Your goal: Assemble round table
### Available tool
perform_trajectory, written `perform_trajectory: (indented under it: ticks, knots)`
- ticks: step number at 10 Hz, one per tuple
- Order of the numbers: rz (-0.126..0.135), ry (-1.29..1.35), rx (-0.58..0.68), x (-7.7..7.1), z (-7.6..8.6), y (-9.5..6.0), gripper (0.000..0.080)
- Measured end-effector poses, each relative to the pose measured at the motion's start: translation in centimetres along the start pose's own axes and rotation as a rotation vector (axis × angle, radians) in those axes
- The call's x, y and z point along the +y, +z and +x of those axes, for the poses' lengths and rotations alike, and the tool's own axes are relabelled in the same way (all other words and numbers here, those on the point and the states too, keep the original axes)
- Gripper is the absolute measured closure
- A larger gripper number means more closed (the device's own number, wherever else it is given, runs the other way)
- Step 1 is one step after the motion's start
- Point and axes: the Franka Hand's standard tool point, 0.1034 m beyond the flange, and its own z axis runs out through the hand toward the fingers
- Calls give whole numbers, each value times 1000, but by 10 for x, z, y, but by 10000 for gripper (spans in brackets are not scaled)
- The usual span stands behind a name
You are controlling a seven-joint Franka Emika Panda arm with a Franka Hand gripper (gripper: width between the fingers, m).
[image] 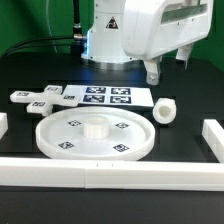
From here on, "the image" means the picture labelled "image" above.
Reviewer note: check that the white marker sheet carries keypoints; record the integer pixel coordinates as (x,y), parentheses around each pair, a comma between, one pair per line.
(107,95)

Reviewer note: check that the black vertical cable connector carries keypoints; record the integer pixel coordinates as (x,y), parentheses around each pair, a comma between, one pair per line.
(77,28)

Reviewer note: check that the white barrier block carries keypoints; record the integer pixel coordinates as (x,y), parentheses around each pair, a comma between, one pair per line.
(3,124)
(213,133)

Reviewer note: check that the white cross-shaped table base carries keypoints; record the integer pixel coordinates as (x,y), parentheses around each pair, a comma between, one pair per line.
(43,102)

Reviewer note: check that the white round table top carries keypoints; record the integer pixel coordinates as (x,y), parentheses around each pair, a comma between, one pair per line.
(95,133)

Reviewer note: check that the white front barrier rail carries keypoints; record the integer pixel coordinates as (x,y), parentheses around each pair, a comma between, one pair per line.
(111,174)

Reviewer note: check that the white left barrier block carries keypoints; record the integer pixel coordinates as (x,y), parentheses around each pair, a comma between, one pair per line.
(3,124)

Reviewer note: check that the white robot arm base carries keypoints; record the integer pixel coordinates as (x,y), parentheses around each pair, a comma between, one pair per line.
(103,49)

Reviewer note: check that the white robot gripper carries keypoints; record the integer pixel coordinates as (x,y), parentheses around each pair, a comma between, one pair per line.
(152,28)

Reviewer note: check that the white right barrier block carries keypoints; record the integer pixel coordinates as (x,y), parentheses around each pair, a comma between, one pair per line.
(213,133)

